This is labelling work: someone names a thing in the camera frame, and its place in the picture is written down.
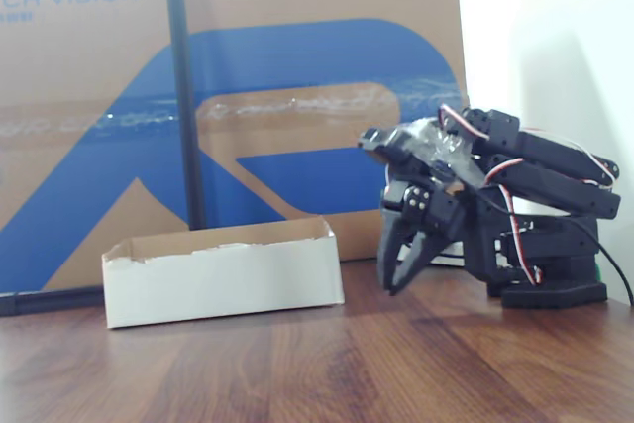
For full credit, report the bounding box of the white open cardboard box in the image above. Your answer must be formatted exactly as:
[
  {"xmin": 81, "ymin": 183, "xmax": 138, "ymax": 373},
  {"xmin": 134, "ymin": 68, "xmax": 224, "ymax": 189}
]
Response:
[{"xmin": 101, "ymin": 215, "xmax": 347, "ymax": 330}]

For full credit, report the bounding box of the black vertical pole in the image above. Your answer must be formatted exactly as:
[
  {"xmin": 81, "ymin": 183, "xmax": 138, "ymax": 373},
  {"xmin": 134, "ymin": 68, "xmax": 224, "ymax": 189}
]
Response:
[{"xmin": 161, "ymin": 0, "xmax": 209, "ymax": 233}]

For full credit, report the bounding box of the black horizontal base bar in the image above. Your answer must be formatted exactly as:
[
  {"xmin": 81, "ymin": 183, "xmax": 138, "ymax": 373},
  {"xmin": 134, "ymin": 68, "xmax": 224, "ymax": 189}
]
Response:
[{"xmin": 0, "ymin": 285, "xmax": 107, "ymax": 318}]

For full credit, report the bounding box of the red white servo wire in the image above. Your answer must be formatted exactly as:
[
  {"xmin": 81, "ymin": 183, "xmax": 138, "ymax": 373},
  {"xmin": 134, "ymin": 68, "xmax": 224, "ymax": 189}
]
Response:
[
  {"xmin": 483, "ymin": 157, "xmax": 546, "ymax": 288},
  {"xmin": 438, "ymin": 103, "xmax": 492, "ymax": 143},
  {"xmin": 522, "ymin": 126, "xmax": 615, "ymax": 189}
]

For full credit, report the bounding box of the taped camera on gripper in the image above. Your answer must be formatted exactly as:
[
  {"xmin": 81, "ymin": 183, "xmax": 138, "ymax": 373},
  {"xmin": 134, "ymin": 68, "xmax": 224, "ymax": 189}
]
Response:
[{"xmin": 357, "ymin": 115, "xmax": 490, "ymax": 187}]

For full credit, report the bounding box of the black camera cable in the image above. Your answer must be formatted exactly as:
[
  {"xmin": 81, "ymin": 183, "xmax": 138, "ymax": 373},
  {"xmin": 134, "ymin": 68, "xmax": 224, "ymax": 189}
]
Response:
[{"xmin": 465, "ymin": 184, "xmax": 634, "ymax": 308}]

